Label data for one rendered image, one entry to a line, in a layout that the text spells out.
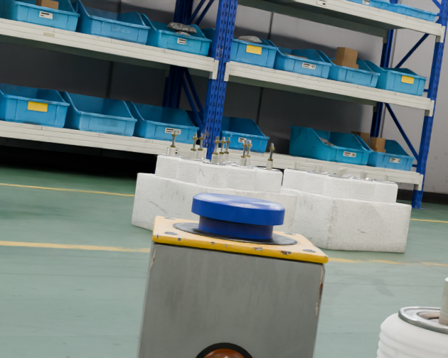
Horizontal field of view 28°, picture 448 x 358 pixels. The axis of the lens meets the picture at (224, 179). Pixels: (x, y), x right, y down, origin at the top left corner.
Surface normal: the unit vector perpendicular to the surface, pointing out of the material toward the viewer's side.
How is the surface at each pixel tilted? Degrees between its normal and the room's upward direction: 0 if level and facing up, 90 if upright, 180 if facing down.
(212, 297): 90
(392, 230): 90
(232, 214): 90
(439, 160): 90
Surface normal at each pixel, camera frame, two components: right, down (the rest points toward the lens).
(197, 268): 0.07, 0.06
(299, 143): -0.86, -0.04
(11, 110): 0.52, 0.18
